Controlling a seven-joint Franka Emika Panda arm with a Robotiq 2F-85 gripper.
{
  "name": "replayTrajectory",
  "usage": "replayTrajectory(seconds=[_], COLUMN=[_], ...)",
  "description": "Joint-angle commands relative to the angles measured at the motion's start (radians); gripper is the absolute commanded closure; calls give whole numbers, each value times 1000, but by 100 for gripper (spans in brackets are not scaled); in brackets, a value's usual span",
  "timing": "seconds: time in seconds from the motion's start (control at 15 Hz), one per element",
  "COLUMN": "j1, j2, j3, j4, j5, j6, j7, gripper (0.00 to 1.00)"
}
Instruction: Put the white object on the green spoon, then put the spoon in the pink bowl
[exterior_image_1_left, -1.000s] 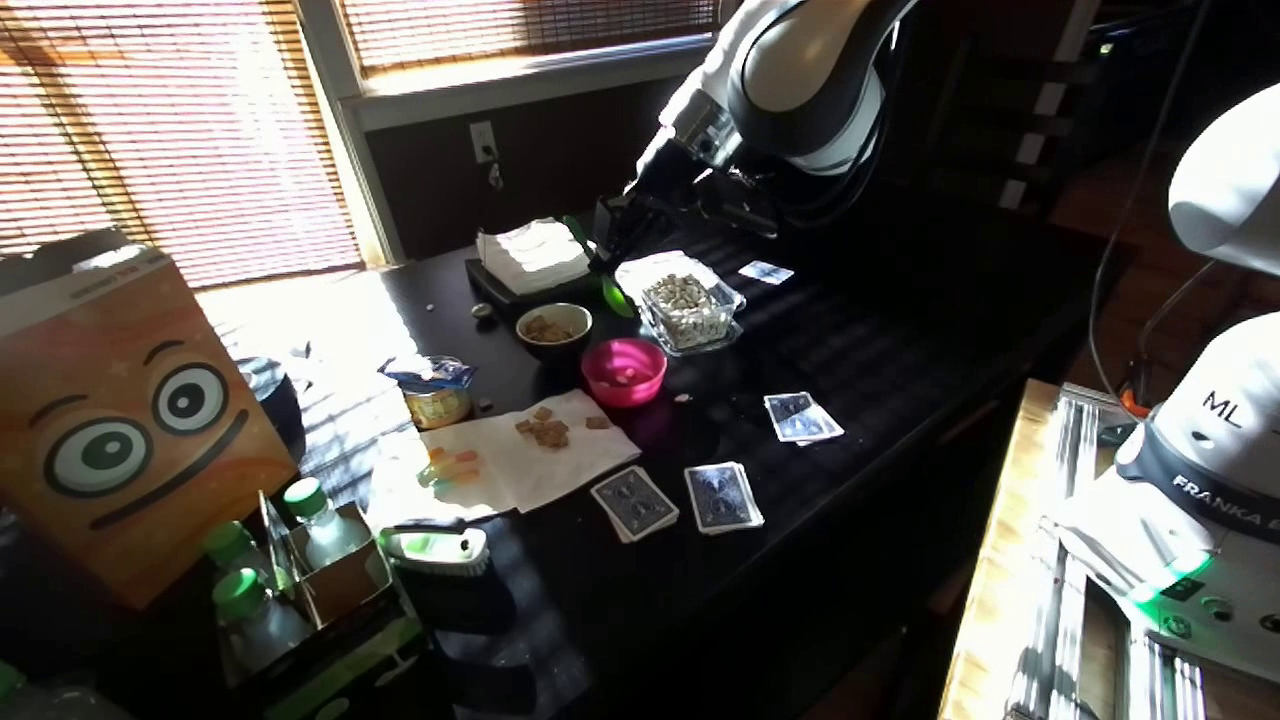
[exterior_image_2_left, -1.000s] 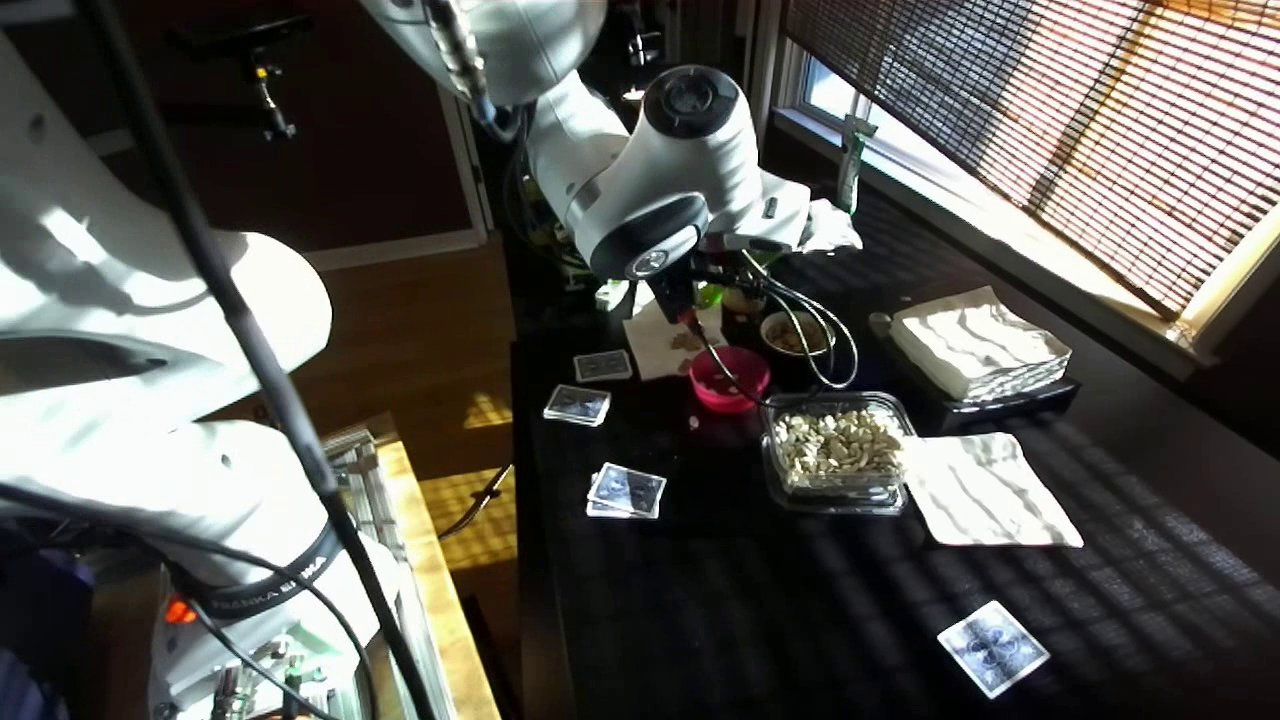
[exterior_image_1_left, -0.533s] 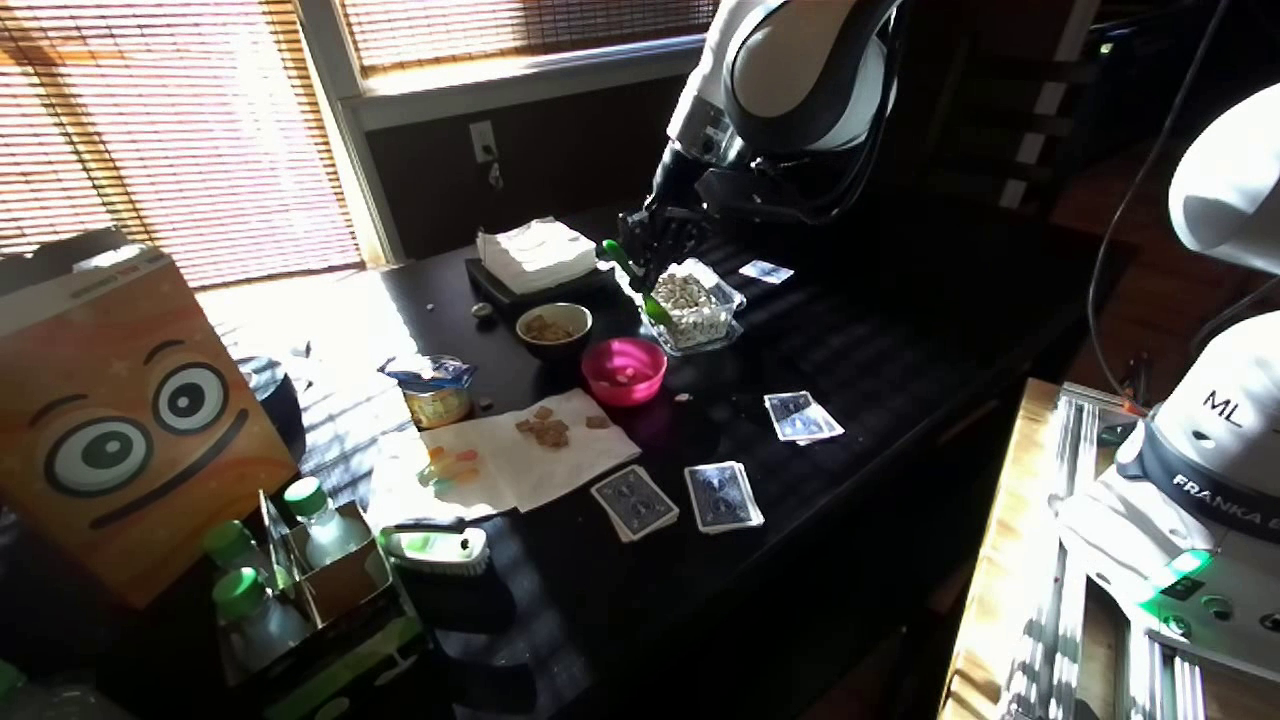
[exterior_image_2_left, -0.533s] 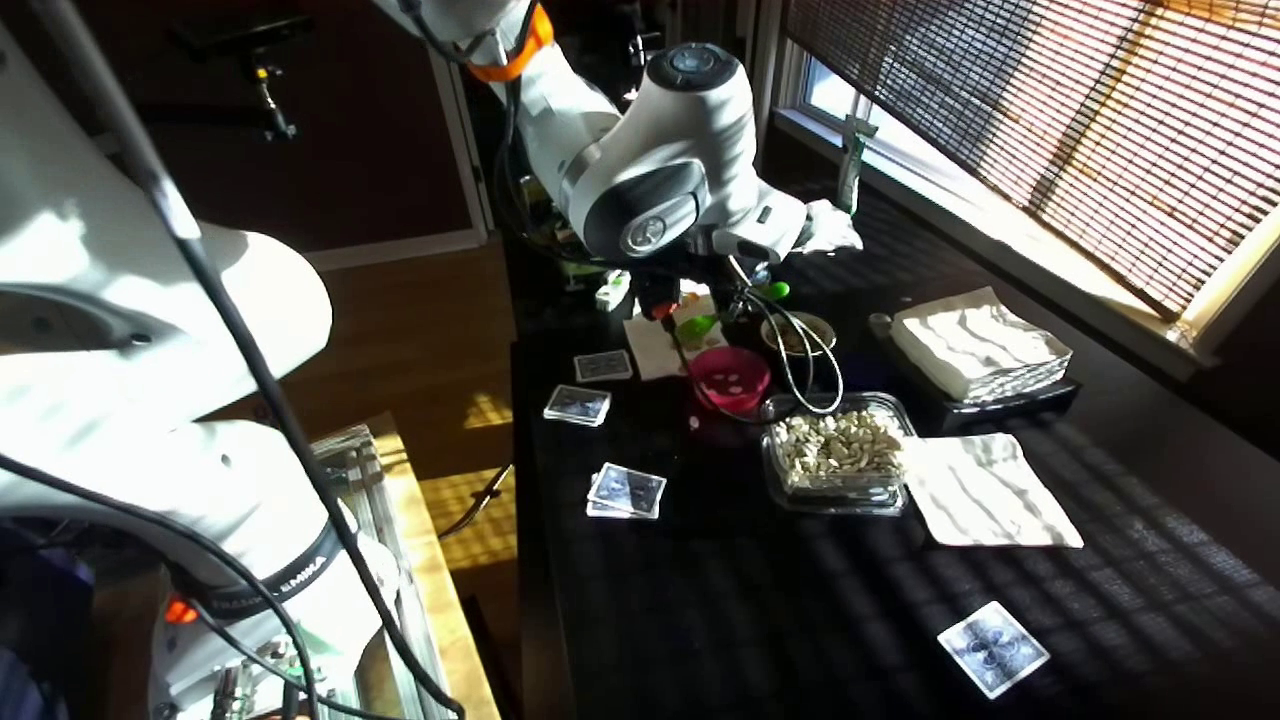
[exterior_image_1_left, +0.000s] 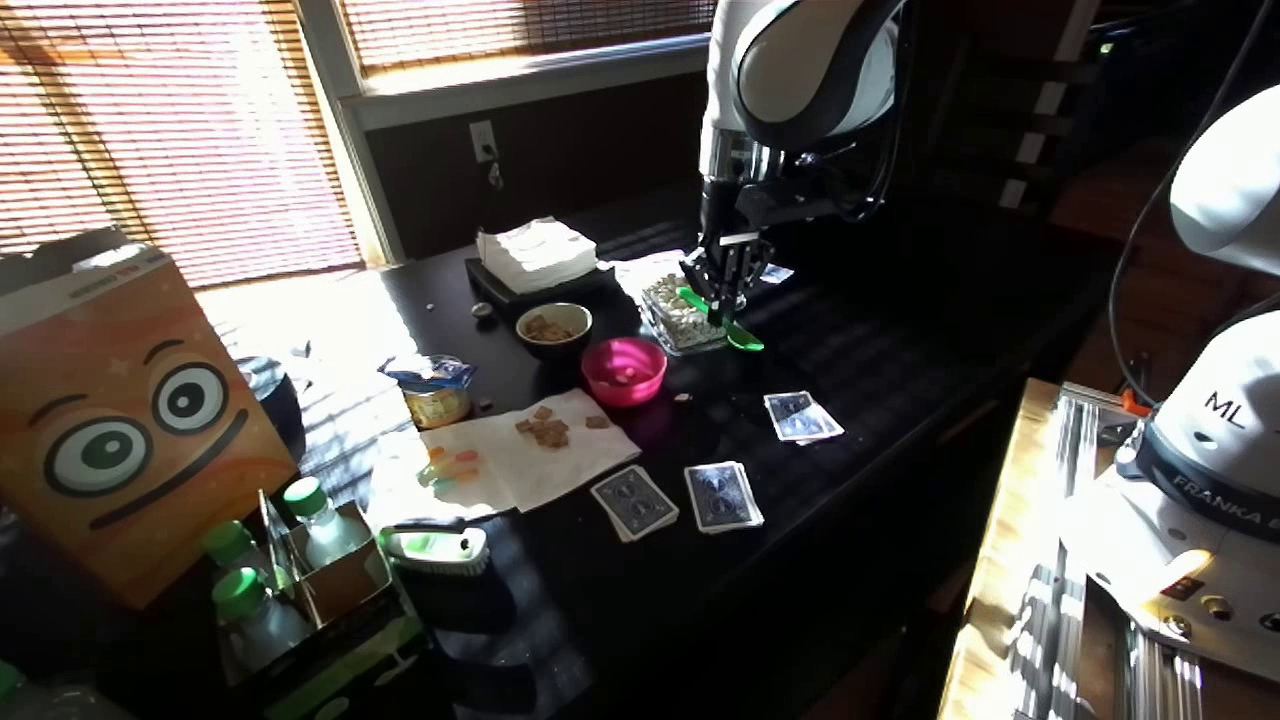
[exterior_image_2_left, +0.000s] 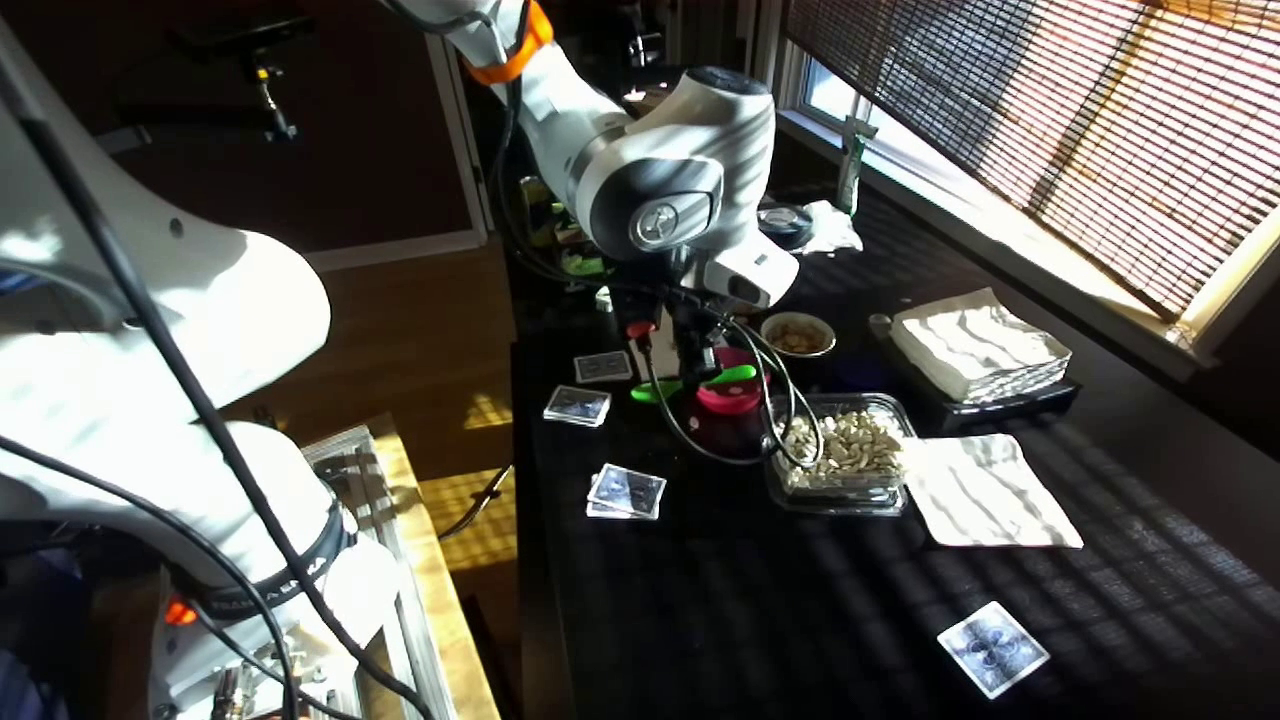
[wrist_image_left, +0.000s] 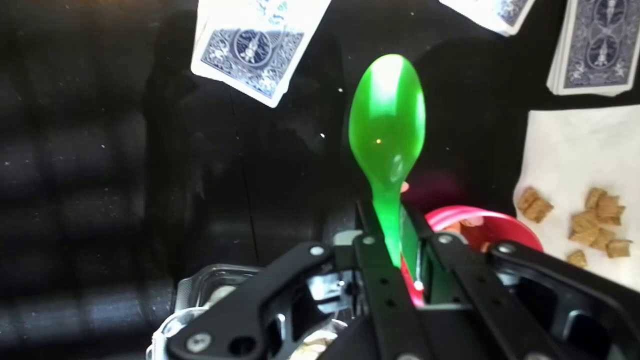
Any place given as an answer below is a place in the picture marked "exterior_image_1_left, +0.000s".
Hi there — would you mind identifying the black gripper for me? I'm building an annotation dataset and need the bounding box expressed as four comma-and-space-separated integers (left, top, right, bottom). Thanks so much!
681, 175, 779, 325

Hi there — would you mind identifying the pink plastic bowl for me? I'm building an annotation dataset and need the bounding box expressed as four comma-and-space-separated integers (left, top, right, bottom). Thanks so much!
576, 331, 670, 410

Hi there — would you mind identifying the dark round bowl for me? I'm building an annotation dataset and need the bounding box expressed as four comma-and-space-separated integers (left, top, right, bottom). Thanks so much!
511, 296, 598, 355

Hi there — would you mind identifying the clear container of white seeds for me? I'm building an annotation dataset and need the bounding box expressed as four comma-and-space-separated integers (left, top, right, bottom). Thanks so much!
637, 271, 751, 364

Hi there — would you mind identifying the playing card right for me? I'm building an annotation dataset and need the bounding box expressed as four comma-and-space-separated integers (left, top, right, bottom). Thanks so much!
761, 389, 849, 447

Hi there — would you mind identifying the stack of white napkins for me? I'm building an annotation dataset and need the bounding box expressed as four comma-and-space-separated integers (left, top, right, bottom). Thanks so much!
471, 214, 598, 296

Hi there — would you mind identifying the playing card middle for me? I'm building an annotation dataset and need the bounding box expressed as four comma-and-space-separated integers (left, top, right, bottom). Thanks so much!
681, 456, 766, 539

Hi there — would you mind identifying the brown cereal pile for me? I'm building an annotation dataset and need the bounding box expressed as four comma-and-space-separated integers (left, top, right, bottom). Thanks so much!
515, 405, 576, 452

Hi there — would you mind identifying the blue playing card deck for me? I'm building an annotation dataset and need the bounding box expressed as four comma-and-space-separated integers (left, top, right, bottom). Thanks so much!
589, 461, 683, 549

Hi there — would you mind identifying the white paper towel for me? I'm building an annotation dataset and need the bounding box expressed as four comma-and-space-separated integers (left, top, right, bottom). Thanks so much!
414, 382, 642, 518

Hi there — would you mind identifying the small snack cup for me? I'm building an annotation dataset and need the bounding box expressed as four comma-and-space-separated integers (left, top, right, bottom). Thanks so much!
376, 350, 479, 433

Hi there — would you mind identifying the wooden window blind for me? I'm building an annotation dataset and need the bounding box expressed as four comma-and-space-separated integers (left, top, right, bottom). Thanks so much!
0, 0, 368, 292
335, 0, 716, 79

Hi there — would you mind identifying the dark shelf unit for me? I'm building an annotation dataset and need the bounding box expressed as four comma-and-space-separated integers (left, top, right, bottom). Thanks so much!
932, 0, 1111, 220

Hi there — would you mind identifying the white and green device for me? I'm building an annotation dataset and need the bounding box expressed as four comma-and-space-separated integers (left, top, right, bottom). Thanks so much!
376, 518, 495, 579

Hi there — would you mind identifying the dark striped cloth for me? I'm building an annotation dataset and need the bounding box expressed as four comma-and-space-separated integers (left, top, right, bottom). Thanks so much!
420, 513, 598, 720

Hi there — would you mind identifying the wooden bench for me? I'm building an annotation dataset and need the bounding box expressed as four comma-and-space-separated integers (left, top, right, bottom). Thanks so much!
937, 375, 1280, 720

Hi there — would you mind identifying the dark round can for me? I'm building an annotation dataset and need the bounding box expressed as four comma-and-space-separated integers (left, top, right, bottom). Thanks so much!
236, 350, 313, 456

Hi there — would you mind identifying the green capped bottle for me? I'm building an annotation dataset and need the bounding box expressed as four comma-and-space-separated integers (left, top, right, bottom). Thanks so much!
278, 472, 381, 571
212, 562, 321, 681
200, 517, 278, 579

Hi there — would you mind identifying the green bottle carrier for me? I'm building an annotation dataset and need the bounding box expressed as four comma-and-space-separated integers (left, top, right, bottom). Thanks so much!
251, 575, 430, 720

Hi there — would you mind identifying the orange box with cartoon face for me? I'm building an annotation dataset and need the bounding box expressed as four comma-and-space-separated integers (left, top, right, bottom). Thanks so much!
0, 238, 299, 610

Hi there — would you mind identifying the white wall outlet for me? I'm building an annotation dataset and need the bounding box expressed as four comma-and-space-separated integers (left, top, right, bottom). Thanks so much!
463, 114, 503, 172

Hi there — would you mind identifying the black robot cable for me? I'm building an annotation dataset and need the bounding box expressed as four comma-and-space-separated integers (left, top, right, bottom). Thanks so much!
1101, 0, 1280, 405

